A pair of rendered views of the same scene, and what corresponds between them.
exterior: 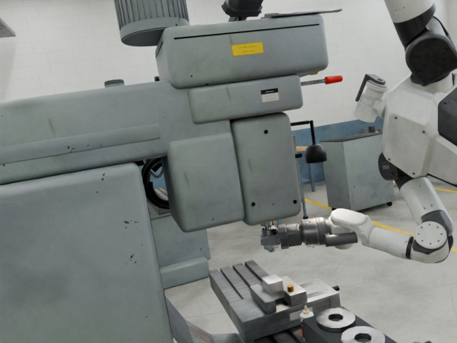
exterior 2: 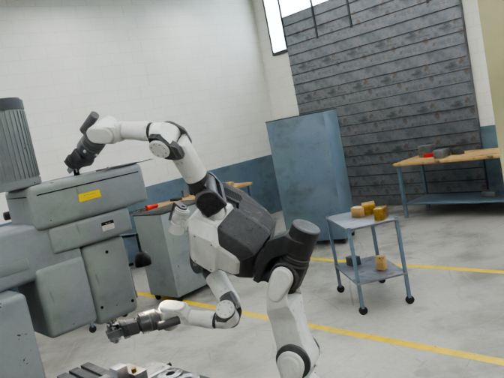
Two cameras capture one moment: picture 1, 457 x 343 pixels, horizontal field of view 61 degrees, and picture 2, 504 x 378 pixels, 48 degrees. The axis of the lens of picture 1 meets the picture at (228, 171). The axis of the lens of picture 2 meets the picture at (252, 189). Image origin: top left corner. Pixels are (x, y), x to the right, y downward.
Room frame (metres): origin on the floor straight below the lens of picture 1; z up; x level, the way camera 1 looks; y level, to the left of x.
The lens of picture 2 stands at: (-1.11, 0.30, 1.97)
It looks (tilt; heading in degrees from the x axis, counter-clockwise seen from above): 7 degrees down; 334
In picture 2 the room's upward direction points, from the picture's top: 11 degrees counter-clockwise
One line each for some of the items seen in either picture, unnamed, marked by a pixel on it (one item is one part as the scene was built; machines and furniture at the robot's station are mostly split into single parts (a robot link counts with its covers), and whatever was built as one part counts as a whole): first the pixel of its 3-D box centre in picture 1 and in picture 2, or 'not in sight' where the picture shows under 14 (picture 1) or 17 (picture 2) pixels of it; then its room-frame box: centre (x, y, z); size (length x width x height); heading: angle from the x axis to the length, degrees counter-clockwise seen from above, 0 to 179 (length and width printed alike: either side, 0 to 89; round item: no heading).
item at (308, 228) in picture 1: (298, 235); (136, 325); (1.21, -0.19, 1.23); 0.13 x 0.12 x 0.10; 174
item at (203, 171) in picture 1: (199, 177); (55, 293); (1.17, 0.09, 1.47); 0.24 x 0.19 x 0.26; 15
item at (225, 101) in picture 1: (236, 102); (79, 229); (1.21, -0.06, 1.68); 0.34 x 0.24 x 0.10; 105
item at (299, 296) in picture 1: (289, 290); (132, 373); (1.27, -0.14, 1.02); 0.15 x 0.06 x 0.04; 16
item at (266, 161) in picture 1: (258, 167); (100, 277); (1.21, -0.09, 1.47); 0.21 x 0.19 x 0.32; 15
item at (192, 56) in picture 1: (238, 57); (78, 195); (1.21, -0.08, 1.81); 0.47 x 0.26 x 0.16; 105
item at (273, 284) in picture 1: (273, 287); (119, 373); (1.25, -0.09, 1.05); 0.06 x 0.05 x 0.06; 16
